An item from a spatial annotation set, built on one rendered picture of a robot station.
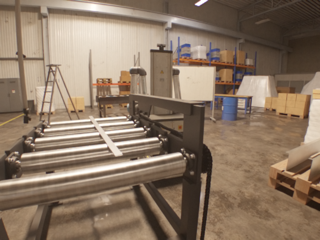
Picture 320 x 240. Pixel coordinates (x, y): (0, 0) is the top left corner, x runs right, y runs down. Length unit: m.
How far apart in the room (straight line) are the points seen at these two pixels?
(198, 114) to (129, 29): 11.62
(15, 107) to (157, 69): 9.71
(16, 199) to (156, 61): 2.24
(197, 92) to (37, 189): 5.73
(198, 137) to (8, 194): 0.81
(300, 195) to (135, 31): 11.76
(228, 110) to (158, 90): 4.43
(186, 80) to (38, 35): 8.94
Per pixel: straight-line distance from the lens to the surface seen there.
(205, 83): 6.15
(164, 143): 1.12
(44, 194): 0.76
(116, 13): 11.73
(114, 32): 11.99
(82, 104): 9.23
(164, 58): 2.60
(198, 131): 0.84
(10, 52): 12.09
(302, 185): 2.38
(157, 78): 2.53
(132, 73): 2.75
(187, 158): 0.89
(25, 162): 1.06
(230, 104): 6.60
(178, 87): 2.92
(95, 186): 0.74
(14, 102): 11.37
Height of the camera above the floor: 1.25
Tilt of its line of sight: 11 degrees down
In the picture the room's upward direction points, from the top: straight up
